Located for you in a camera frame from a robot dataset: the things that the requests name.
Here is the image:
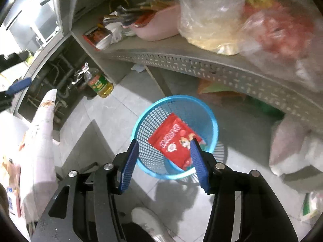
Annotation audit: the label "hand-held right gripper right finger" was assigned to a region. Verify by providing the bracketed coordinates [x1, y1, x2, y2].
[189, 138, 299, 242]

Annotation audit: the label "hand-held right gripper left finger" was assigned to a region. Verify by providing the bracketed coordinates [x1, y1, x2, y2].
[30, 139, 139, 242]

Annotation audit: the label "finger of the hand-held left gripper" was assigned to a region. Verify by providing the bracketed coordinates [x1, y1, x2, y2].
[0, 51, 29, 72]
[0, 77, 32, 111]

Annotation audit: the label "red snack packet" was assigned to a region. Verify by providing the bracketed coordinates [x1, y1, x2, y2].
[148, 113, 205, 171]

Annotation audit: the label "blue plastic mesh basket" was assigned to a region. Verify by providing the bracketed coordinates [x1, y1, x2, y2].
[132, 95, 219, 180]

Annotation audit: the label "grey kitchen counter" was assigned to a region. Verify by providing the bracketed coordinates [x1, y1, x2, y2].
[10, 0, 76, 118]

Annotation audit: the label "sink drain pipes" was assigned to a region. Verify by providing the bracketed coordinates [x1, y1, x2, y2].
[26, 55, 80, 123]

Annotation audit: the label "kitchen window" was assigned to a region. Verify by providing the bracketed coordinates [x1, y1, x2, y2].
[6, 0, 60, 47]

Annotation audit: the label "person's white shoe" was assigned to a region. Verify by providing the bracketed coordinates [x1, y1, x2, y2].
[131, 207, 170, 242]

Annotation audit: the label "clear plastic bottle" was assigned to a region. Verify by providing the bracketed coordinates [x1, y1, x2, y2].
[73, 63, 92, 87]

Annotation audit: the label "orange bag under shelf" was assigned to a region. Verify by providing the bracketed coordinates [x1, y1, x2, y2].
[197, 79, 246, 102]

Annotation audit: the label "yellow cooking oil bottle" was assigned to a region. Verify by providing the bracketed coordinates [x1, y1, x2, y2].
[87, 69, 114, 99]

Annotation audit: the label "red printed packet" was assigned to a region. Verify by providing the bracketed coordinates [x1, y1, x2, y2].
[83, 25, 113, 48]

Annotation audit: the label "white plastic bag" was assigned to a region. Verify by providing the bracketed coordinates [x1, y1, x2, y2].
[268, 120, 323, 193]

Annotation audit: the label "white crumpled cloth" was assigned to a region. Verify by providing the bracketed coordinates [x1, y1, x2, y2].
[131, 64, 147, 74]

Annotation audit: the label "grey kitchen shelf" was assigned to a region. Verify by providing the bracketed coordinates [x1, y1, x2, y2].
[71, 15, 323, 134]

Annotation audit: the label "bundle of metal utensils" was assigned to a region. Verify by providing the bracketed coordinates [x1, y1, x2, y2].
[103, 5, 153, 28]

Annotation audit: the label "green white packet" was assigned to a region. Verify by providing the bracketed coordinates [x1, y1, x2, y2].
[300, 191, 323, 224]

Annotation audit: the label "pink plastic basin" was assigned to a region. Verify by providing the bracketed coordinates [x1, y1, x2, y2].
[129, 4, 182, 42]

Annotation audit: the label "clear bag with yellow food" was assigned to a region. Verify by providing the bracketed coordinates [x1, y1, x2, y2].
[172, 0, 251, 56]

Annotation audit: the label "clear bag with red food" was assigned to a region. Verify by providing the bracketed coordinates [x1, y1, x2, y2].
[240, 0, 323, 92]

